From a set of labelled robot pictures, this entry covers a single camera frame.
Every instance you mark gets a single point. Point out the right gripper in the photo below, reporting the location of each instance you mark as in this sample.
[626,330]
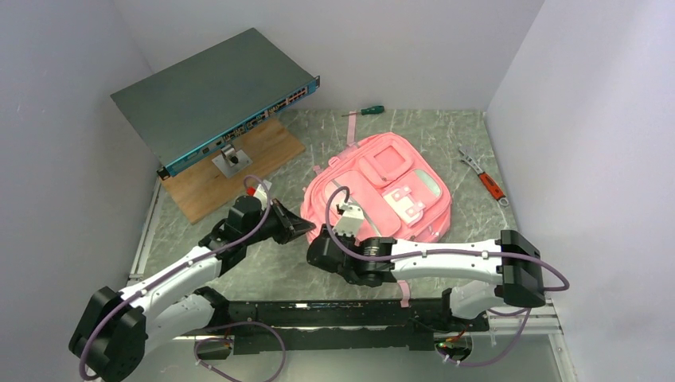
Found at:
[326,230]

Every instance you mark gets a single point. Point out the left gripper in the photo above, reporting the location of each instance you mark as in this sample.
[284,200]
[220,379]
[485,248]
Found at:
[289,224]

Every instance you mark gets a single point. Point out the pink backpack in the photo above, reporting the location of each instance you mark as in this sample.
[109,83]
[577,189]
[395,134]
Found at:
[400,194]

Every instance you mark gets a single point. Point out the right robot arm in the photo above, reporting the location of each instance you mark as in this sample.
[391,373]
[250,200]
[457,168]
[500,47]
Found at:
[502,271]

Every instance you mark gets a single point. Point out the wooden board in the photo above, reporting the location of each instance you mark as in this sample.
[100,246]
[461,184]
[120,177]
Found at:
[202,188]

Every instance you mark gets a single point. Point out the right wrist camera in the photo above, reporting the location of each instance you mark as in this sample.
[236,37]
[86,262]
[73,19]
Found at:
[350,221]

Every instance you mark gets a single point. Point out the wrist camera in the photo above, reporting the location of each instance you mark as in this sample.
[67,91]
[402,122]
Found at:
[260,191]
[350,221]

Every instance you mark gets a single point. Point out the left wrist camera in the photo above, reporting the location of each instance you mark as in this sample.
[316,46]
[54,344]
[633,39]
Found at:
[260,191]

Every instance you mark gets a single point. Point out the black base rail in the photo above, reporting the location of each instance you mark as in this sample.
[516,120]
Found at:
[257,326]

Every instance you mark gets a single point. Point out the green handled screwdriver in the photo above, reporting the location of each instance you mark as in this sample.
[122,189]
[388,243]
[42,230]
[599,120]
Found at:
[373,110]

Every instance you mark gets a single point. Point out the grey network switch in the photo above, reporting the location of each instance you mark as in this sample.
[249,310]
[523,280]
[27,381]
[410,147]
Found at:
[201,104]

